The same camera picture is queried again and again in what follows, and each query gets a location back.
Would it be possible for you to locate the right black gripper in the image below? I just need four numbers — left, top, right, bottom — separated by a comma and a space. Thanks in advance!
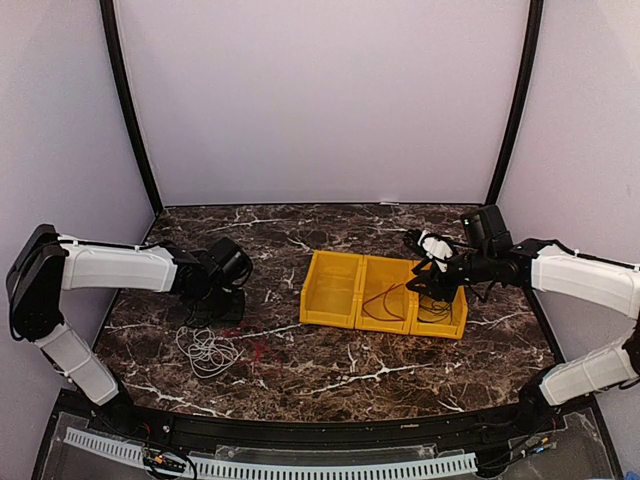
406, 248, 493, 303

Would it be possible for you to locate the red cable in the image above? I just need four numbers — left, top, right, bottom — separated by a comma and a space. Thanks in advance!
362, 282, 409, 324

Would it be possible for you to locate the black cable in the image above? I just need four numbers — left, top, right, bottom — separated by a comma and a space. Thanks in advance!
417, 294, 456, 324

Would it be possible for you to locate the white cable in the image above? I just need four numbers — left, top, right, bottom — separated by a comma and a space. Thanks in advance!
175, 324, 246, 379

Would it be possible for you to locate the thin red wire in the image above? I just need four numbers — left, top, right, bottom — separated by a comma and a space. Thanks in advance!
222, 327, 284, 376

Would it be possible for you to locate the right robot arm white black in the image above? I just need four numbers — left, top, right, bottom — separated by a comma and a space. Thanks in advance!
403, 204, 639, 434

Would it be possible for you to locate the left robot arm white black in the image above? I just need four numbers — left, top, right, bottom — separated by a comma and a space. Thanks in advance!
6, 224, 253, 436

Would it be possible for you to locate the yellow bin right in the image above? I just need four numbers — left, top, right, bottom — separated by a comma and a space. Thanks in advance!
409, 287, 468, 340

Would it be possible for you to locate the yellow bin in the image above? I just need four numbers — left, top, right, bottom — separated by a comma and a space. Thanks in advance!
409, 287, 468, 340
355, 256, 417, 335
299, 250, 364, 330

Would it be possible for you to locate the yellow bin middle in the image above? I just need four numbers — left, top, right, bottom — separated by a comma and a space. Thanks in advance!
355, 256, 417, 335

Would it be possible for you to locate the yellow bin left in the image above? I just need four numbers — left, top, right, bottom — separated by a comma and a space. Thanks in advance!
299, 250, 364, 330

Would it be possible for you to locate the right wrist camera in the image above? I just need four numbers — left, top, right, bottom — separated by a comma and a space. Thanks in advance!
403, 229, 454, 264

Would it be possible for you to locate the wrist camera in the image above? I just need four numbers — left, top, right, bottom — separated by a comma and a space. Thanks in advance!
207, 237, 254, 289
403, 229, 454, 264

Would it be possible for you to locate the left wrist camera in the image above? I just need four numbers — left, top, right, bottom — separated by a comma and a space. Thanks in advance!
207, 237, 254, 289

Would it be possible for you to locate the black front rail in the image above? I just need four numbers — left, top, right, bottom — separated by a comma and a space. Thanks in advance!
54, 389, 566, 465

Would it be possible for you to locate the white slotted cable duct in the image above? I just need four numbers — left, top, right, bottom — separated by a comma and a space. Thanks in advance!
63, 427, 478, 479

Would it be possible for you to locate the right black frame post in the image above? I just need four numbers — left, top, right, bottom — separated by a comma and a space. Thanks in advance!
484, 0, 544, 205

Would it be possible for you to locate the black frame post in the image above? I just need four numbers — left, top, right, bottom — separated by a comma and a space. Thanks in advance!
99, 0, 164, 216
484, 0, 544, 205

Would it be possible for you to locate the left black frame post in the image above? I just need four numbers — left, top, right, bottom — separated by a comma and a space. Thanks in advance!
99, 0, 164, 216

